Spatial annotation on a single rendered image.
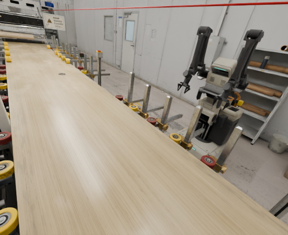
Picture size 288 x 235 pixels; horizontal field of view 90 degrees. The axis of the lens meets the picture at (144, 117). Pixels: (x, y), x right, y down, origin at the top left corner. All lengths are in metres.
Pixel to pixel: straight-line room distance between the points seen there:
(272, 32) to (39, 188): 3.64
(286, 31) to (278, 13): 0.32
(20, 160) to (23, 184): 0.15
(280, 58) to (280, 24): 0.54
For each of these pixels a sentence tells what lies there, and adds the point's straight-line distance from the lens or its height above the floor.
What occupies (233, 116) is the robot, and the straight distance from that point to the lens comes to 2.08.
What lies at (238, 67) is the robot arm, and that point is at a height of 1.35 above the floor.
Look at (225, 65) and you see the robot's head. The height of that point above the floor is 1.33.
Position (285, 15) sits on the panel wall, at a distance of 3.60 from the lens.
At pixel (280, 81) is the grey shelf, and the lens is 3.49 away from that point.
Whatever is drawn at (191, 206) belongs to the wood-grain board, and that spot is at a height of 0.90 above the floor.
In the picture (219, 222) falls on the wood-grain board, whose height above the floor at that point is 0.90.
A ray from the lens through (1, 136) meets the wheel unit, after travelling 1.09.
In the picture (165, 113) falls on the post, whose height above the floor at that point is 0.97.
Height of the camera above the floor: 1.48
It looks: 30 degrees down
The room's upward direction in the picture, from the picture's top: 9 degrees clockwise
